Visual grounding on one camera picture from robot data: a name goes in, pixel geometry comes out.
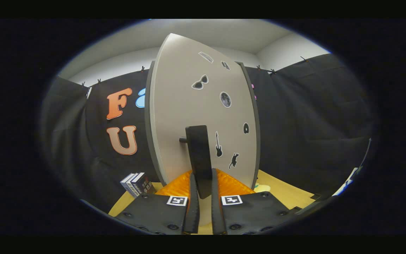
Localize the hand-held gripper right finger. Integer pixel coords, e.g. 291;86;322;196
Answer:
211;169;297;235

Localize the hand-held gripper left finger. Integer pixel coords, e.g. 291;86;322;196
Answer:
115;171;201;235

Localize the dark blue book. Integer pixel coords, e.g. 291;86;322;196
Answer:
131;172;156;196

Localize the white-edged blue book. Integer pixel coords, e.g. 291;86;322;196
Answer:
120;173;138;197

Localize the grey cabinet body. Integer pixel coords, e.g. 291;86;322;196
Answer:
145;60;261;191

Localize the black backdrop cloth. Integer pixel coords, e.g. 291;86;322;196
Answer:
40;53;376;212

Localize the white side table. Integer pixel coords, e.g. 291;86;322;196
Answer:
332;168;360;196

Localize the row of black cloth clips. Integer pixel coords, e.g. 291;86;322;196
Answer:
81;56;309;87

